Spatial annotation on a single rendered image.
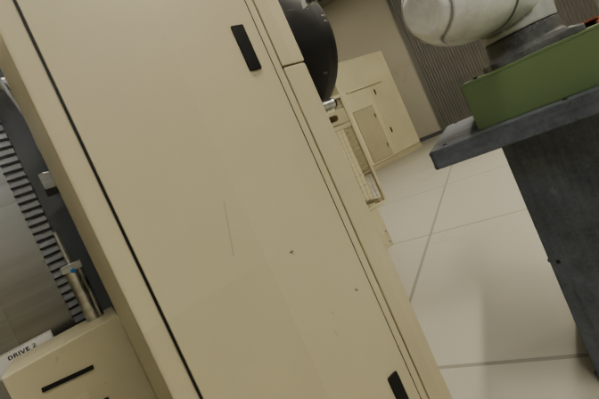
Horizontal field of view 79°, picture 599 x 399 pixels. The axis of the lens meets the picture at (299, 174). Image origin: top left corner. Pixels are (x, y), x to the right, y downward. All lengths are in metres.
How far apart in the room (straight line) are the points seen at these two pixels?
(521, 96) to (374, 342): 0.54
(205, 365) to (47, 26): 0.45
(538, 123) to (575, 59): 0.14
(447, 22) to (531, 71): 0.20
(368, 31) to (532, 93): 7.94
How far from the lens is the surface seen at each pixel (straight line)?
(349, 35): 8.83
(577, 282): 1.04
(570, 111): 0.81
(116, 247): 0.49
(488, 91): 0.85
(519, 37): 0.97
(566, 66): 0.86
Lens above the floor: 0.75
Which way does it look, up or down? 2 degrees down
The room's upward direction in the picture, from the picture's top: 24 degrees counter-clockwise
